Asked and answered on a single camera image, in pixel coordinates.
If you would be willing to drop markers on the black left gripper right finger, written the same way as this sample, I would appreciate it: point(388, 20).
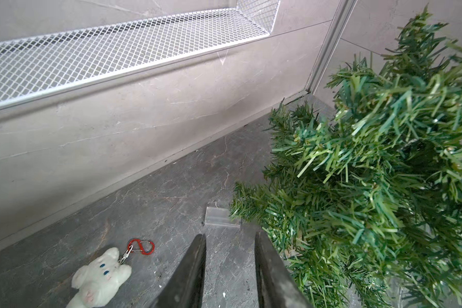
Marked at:
point(275, 286)

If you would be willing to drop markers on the small green christmas tree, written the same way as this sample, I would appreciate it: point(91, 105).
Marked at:
point(371, 200)

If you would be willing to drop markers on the red carabiner clip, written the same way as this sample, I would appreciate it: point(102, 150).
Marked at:
point(137, 246)

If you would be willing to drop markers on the white wire mesh basket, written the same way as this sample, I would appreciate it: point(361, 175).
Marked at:
point(33, 68)

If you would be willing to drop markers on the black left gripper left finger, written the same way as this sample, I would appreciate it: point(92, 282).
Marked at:
point(186, 286)

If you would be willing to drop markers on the white plush bunny keychain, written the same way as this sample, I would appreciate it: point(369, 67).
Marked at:
point(99, 281)

